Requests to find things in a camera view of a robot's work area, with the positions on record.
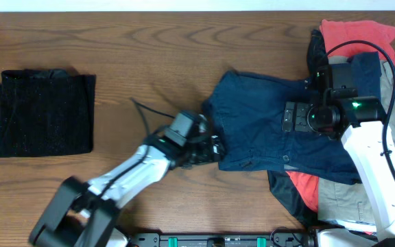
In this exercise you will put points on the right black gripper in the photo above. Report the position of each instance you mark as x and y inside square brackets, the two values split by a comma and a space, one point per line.
[299, 121]

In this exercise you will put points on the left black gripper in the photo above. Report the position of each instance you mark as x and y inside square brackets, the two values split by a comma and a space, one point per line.
[208, 145]

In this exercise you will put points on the navy blue denim shorts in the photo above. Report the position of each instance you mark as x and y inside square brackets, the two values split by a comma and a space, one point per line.
[246, 110]

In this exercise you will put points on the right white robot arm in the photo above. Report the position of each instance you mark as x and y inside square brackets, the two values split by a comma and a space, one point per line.
[361, 124]

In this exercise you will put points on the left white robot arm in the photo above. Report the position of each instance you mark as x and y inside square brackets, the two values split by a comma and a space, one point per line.
[86, 213]

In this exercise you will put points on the red and black garment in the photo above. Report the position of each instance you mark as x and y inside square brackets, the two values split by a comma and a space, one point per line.
[296, 191]

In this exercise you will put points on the khaki beige shorts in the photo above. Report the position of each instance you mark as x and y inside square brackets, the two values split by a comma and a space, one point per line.
[350, 203]

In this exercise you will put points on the folded black sparkly garment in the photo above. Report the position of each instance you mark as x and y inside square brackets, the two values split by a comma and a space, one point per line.
[46, 113]

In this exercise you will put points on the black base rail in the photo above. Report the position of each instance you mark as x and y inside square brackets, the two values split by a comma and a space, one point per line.
[282, 237]

